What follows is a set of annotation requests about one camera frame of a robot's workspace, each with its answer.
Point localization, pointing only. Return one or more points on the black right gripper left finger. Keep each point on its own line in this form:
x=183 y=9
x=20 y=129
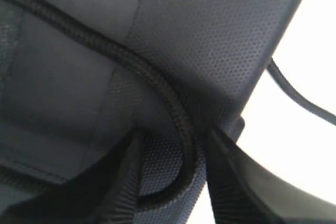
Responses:
x=107 y=192

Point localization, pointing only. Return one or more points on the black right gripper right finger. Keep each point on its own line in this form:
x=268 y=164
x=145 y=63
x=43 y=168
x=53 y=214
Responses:
x=242 y=191

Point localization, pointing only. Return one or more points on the black plastic carrying case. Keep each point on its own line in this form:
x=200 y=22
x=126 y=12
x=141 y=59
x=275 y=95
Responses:
x=63 y=106

